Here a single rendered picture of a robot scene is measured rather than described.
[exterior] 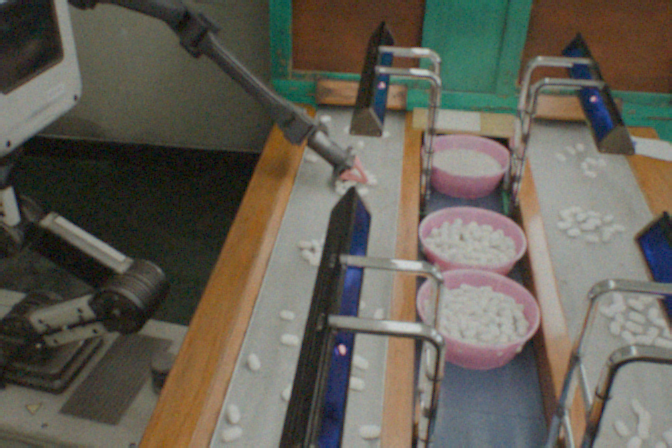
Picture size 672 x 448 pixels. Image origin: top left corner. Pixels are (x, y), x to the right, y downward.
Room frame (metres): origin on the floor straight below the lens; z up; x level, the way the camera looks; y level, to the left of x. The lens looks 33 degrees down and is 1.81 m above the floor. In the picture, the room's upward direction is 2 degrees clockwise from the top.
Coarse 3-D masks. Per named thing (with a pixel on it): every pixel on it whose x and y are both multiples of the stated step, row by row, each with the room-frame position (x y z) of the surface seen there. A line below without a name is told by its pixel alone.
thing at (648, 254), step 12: (660, 216) 1.15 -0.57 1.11; (648, 228) 1.15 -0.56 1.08; (660, 228) 1.12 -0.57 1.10; (636, 240) 1.14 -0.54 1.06; (648, 240) 1.12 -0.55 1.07; (660, 240) 1.10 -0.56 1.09; (648, 252) 1.09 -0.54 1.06; (660, 252) 1.07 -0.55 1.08; (648, 264) 1.06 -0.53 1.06; (660, 264) 1.04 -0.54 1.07; (648, 276) 1.04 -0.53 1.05; (660, 276) 1.02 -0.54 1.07; (660, 300) 0.97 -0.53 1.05
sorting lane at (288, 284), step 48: (384, 144) 2.11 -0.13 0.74; (336, 192) 1.81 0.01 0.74; (384, 192) 1.82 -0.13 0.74; (288, 240) 1.56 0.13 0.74; (384, 240) 1.58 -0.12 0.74; (288, 288) 1.36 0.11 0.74; (384, 288) 1.38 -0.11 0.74; (384, 336) 1.21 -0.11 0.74; (240, 384) 1.06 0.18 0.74; (288, 384) 1.06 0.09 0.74; (384, 384) 1.07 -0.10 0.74
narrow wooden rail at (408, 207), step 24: (408, 120) 2.24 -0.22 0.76; (408, 144) 2.07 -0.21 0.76; (408, 168) 1.92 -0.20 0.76; (408, 192) 1.78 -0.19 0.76; (408, 216) 1.66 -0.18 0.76; (408, 240) 1.54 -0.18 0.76; (408, 288) 1.35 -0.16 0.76; (408, 312) 1.26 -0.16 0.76; (408, 360) 1.11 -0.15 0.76; (408, 384) 1.05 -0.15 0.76; (384, 408) 0.99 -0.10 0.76; (408, 408) 0.99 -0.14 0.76; (384, 432) 0.93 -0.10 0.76; (408, 432) 0.93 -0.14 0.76
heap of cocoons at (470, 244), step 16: (448, 224) 1.66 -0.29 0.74; (464, 224) 1.69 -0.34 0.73; (432, 240) 1.58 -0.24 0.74; (448, 240) 1.58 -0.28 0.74; (464, 240) 1.61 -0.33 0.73; (480, 240) 1.61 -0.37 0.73; (496, 240) 1.59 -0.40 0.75; (448, 256) 1.52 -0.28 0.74; (464, 256) 1.53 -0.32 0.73; (480, 256) 1.52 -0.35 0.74; (496, 256) 1.54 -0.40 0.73; (512, 256) 1.53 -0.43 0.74
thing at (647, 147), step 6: (636, 138) 2.16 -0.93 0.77; (636, 144) 2.11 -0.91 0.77; (642, 144) 2.12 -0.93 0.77; (648, 144) 2.12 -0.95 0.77; (654, 144) 2.12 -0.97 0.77; (660, 144) 2.12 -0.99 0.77; (666, 144) 2.13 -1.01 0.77; (636, 150) 2.07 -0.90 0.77; (642, 150) 2.08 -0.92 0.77; (648, 150) 2.08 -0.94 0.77; (654, 150) 2.08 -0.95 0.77; (660, 150) 2.08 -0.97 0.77; (666, 150) 2.08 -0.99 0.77; (654, 156) 2.04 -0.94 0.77; (660, 156) 2.04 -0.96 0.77; (666, 156) 2.04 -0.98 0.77
